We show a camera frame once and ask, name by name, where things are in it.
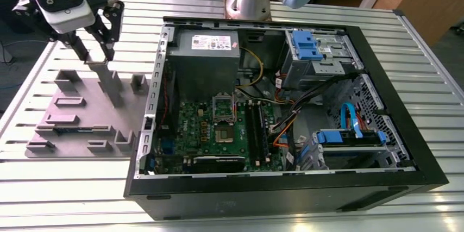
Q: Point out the silver optical drive cage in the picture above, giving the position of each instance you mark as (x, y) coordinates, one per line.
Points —
(325, 67)

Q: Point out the black graphics card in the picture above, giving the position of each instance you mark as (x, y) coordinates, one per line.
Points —
(217, 165)

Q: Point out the hard disk in blue carrier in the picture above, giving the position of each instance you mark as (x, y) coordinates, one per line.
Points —
(329, 137)

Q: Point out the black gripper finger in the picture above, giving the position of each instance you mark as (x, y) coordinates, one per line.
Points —
(73, 46)
(110, 33)

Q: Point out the grey parts rack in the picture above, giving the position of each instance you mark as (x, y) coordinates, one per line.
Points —
(97, 112)

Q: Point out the green RAM stick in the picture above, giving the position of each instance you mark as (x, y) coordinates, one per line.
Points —
(73, 129)

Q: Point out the green motherboard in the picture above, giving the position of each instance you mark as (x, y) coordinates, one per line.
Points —
(194, 146)

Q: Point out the black RAM slot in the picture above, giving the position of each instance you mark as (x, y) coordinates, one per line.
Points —
(252, 134)

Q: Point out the blue plastic drive latch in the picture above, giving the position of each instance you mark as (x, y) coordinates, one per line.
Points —
(305, 44)

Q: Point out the blue motherboard connector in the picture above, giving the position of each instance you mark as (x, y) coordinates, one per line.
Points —
(166, 147)

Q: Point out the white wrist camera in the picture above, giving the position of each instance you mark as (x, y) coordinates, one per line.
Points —
(68, 17)

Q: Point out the silver disk bay cage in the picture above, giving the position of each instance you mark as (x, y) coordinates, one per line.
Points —
(314, 158)

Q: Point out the thin metal locking lever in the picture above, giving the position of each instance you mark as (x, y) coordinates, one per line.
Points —
(236, 109)

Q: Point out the grey power supply unit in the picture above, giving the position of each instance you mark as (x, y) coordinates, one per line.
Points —
(202, 71)

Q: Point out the black PC case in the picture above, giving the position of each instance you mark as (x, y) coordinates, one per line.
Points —
(253, 194)

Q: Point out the CPU socket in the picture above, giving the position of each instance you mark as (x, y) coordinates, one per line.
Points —
(224, 134)

